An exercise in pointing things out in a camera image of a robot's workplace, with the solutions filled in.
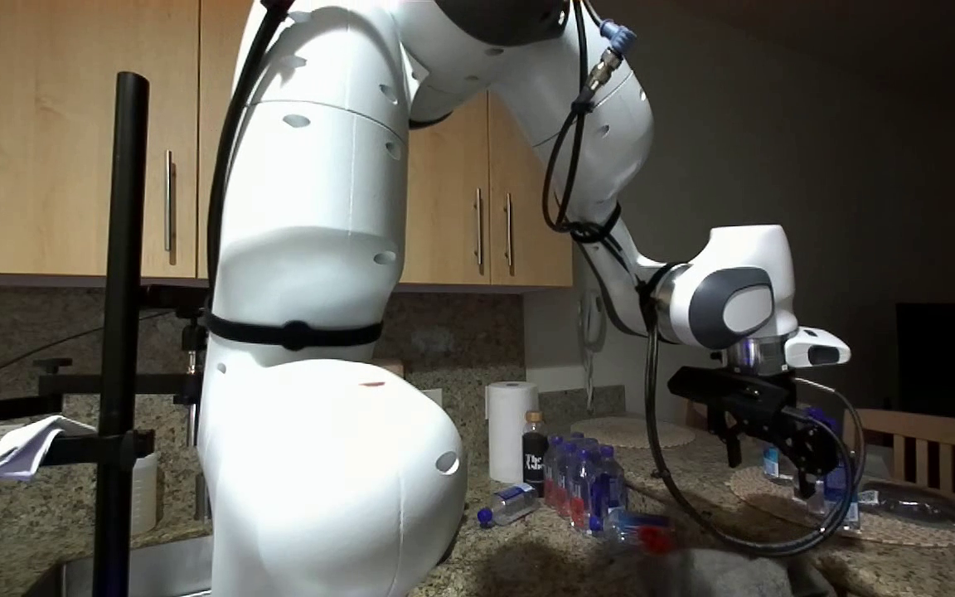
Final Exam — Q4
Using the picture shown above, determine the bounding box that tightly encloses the white paper towel roll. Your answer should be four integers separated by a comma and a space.
484, 377, 541, 486

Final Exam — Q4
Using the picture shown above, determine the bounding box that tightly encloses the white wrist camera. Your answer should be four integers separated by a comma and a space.
784, 326, 857, 371

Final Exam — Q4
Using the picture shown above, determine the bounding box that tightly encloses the stainless steel sink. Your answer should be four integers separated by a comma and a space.
59, 535, 216, 597

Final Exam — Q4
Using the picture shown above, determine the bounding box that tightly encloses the black camera mounting plate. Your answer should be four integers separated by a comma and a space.
667, 365, 804, 418

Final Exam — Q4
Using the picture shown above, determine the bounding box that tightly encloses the white crumpled cloth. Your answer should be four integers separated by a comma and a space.
0, 411, 101, 480

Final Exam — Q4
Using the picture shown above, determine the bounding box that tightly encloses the wooden chair back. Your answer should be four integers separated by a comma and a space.
852, 403, 955, 508

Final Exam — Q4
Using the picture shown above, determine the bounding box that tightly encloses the dark sauce bottle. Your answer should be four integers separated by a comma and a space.
520, 409, 552, 498

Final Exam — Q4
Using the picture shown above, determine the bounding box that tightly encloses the dark shallow dish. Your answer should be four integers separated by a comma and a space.
858, 478, 955, 523

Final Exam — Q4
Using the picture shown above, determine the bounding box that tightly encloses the black strap band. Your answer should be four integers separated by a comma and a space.
205, 310, 386, 355

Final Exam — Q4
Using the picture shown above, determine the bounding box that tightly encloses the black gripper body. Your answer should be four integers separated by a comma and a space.
718, 377, 841, 465

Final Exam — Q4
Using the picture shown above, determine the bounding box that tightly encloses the lying bottle with red label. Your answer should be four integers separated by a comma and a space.
605, 503, 681, 558

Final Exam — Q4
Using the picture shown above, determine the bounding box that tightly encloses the black camera stand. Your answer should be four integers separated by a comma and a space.
0, 68, 205, 597

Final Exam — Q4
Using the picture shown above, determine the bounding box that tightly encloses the lying clear water bottle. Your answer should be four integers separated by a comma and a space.
475, 483, 544, 532

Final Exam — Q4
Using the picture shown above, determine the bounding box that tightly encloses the black television screen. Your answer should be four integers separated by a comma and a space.
893, 297, 955, 430

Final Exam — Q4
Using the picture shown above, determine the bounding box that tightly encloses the thick black arm hose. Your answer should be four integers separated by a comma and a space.
203, 0, 294, 292

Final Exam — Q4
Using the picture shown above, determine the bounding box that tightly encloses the dark oval placemat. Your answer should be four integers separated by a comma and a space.
718, 473, 955, 554

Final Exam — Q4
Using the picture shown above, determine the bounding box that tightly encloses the light wooden cabinet door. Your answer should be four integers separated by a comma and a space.
486, 126, 577, 292
0, 0, 203, 279
395, 93, 492, 287
197, 0, 256, 279

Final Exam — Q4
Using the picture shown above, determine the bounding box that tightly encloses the metal cabinet handle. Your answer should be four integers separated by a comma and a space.
475, 192, 492, 279
164, 149, 179, 267
505, 192, 520, 279

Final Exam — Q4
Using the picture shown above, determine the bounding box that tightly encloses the blue-labelled water bottle pack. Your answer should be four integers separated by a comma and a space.
541, 430, 629, 540

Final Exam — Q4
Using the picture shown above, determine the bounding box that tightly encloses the white plastic container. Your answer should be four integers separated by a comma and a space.
125, 449, 164, 540

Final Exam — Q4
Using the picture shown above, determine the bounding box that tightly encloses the grey fluffy towel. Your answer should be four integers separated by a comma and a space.
654, 545, 835, 597

